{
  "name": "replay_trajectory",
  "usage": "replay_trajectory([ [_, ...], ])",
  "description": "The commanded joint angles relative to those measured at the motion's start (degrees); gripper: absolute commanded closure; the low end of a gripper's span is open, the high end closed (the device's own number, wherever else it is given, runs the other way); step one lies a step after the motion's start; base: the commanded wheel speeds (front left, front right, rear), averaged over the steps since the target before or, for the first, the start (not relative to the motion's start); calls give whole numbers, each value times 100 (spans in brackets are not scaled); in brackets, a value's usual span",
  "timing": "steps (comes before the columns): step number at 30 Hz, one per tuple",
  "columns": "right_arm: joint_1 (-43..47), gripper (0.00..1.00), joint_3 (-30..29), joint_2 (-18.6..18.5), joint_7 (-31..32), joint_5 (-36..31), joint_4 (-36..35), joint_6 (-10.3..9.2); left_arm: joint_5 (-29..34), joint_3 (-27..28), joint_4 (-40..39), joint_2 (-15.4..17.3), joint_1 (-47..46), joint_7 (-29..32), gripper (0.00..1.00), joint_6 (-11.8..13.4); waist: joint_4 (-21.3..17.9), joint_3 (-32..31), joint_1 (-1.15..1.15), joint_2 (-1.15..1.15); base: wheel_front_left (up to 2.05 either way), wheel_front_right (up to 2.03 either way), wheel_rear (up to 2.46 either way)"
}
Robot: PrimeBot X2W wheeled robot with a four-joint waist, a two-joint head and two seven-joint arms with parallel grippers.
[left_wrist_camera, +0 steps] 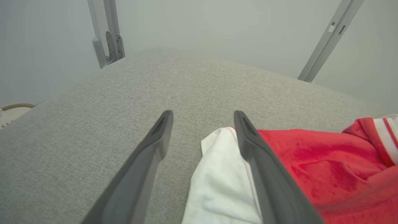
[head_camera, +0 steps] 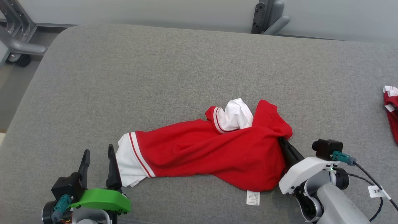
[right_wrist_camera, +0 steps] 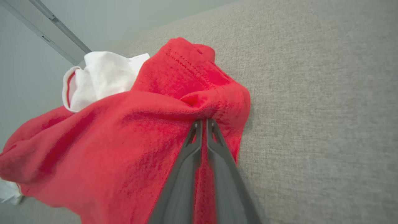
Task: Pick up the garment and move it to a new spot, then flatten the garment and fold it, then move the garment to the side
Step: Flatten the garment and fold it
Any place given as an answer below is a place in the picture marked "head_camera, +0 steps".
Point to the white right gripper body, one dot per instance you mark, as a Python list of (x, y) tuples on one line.
[(301, 172)]

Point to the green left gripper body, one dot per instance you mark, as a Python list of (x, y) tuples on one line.
[(102, 199)]

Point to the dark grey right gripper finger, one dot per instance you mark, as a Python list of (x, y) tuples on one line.
[(292, 153), (288, 163)]

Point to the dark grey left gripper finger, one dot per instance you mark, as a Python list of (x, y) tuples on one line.
[(84, 169), (113, 177)]

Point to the red T-shirt white sleeves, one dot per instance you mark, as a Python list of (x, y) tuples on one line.
[(202, 149)]

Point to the red shorts white waistband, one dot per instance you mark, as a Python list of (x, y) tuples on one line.
[(393, 112)]

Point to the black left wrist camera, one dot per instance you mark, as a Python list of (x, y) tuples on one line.
[(67, 186)]

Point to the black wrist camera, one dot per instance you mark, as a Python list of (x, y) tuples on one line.
[(326, 149), (67, 186)]

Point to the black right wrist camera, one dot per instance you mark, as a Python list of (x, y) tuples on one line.
[(326, 149)]

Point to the grey wheeled metal frame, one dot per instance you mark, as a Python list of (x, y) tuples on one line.
[(18, 45)]

